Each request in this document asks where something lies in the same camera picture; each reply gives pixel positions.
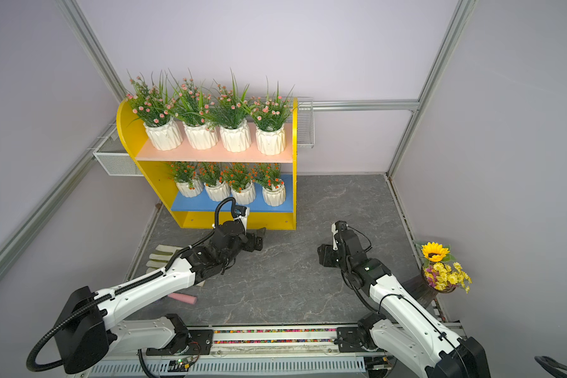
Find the yellow rack with shelves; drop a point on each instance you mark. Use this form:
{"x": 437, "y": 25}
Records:
{"x": 198, "y": 212}

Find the pink flower pot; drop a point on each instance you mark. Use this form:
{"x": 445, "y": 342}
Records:
{"x": 270, "y": 114}
{"x": 191, "y": 105}
{"x": 152, "y": 103}
{"x": 229, "y": 113}

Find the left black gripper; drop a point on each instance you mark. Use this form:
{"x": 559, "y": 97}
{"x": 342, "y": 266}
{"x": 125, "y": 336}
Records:
{"x": 250, "y": 245}

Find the purple trowel pink handle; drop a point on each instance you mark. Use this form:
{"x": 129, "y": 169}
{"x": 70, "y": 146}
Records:
{"x": 188, "y": 299}

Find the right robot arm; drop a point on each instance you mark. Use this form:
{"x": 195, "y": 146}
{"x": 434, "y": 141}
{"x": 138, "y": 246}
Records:
{"x": 399, "y": 324}

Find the beige gardening glove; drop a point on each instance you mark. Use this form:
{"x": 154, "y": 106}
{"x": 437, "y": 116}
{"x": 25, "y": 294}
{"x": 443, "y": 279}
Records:
{"x": 163, "y": 257}

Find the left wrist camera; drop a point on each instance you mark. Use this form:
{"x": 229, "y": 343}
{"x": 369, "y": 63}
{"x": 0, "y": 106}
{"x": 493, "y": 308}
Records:
{"x": 240, "y": 213}

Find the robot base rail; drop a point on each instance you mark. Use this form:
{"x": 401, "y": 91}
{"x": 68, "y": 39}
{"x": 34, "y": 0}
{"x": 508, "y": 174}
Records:
{"x": 367, "y": 350}

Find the orange flower pot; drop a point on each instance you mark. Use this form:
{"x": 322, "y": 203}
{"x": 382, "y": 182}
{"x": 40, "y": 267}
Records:
{"x": 216, "y": 187}
{"x": 268, "y": 176}
{"x": 240, "y": 181}
{"x": 184, "y": 174}

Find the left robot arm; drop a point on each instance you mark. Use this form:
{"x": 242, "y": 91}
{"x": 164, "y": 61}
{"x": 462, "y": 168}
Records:
{"x": 87, "y": 329}

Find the sunflower bouquet in basket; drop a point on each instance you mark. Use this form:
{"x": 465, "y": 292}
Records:
{"x": 441, "y": 270}

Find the white wire basket rear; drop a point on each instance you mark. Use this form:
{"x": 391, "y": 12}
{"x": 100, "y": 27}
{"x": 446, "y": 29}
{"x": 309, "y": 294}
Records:
{"x": 306, "y": 129}

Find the white mesh basket left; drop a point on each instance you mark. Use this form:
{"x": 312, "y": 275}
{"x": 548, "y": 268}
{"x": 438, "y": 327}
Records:
{"x": 112, "y": 156}

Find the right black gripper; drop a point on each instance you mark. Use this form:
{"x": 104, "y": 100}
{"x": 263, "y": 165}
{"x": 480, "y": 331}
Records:
{"x": 324, "y": 254}

